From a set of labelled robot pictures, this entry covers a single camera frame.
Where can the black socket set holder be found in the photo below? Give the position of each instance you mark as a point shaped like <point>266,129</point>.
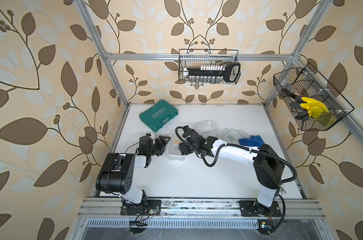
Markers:
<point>228,73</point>

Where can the aluminium front rail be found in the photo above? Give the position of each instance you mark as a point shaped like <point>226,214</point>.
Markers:
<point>290,209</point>

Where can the side black wire basket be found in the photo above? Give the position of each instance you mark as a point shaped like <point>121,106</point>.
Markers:
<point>294,83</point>

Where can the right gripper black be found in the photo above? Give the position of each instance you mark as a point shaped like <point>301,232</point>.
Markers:
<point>183,149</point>

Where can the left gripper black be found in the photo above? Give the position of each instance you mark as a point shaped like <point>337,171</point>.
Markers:
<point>161,146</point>

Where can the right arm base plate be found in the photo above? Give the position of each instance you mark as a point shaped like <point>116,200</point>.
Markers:
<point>259,208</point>

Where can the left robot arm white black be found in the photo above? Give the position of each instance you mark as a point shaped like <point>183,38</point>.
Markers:
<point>116,174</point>

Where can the green plastic tool case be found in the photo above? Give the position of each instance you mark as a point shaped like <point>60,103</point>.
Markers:
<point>158,115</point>

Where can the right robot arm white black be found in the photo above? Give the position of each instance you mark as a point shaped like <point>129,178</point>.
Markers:
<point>268,167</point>

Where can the lunch box lid teal seal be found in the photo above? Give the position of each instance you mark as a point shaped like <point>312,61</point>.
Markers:
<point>234,135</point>

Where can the small clear lunch box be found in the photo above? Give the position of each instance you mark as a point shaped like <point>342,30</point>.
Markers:
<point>172,148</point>

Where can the clear lunch box teal seal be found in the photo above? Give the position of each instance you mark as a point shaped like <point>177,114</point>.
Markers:
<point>207,129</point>

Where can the yellow rubber glove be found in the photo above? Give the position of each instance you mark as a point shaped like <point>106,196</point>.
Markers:
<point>314,107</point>

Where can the blue cleaning cloth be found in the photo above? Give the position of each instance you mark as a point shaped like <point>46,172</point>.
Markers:
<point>253,141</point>

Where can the back black wire basket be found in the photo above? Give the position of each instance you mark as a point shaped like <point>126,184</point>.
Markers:
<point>194,58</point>

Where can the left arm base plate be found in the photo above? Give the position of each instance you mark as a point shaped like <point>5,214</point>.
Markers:
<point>146,207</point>

